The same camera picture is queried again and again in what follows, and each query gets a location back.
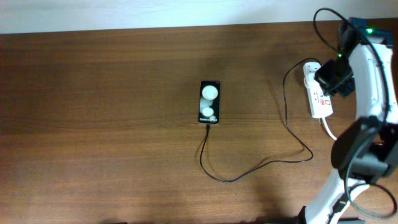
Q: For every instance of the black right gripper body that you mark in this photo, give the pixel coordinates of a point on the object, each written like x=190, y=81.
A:
x=334, y=77

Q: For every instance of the black Samsung Galaxy smartphone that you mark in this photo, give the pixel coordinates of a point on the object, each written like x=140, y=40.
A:
x=209, y=102

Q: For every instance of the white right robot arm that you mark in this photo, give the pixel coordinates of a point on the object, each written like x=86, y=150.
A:
x=367, y=150

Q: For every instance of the white power strip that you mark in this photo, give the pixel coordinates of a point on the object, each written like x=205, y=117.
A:
x=320, y=104

